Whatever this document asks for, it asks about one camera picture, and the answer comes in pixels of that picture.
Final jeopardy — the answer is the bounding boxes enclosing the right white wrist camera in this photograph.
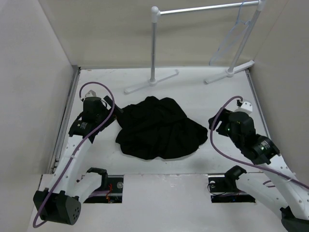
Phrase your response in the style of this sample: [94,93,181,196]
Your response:
[236,100,253,114]

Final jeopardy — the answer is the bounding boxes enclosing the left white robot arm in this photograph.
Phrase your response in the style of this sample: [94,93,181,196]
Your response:
[33,96,123,228]

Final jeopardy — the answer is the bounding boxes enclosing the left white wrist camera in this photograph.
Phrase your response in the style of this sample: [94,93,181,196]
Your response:
[82,90,97,101]

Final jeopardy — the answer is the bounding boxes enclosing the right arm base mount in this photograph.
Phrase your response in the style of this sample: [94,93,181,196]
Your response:
[207,174,255,203]

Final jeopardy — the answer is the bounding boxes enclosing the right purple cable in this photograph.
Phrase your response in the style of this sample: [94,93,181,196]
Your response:
[209,96,309,190]

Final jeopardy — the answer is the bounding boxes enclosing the white metal clothes rack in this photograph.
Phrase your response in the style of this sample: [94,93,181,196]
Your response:
[124,0,266,94]

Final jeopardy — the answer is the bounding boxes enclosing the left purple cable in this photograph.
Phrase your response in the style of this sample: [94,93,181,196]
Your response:
[32,82,116,229]

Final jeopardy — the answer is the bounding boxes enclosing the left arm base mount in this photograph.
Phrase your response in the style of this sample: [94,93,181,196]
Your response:
[84,175,124,203]

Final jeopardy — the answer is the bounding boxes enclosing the black trousers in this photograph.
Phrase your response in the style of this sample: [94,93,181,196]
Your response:
[115,96,208,160]

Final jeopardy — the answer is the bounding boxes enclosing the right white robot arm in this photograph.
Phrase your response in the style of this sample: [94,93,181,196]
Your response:
[209,108,309,232]

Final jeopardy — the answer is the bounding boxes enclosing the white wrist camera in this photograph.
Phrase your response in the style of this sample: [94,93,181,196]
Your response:
[82,90,97,101]
[236,100,253,114]

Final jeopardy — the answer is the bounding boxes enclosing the light blue plastic hanger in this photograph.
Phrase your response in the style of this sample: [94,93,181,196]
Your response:
[209,0,251,65]

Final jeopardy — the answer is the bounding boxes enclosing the purple cable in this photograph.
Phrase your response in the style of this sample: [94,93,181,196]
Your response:
[209,96,309,190]
[32,82,116,229]

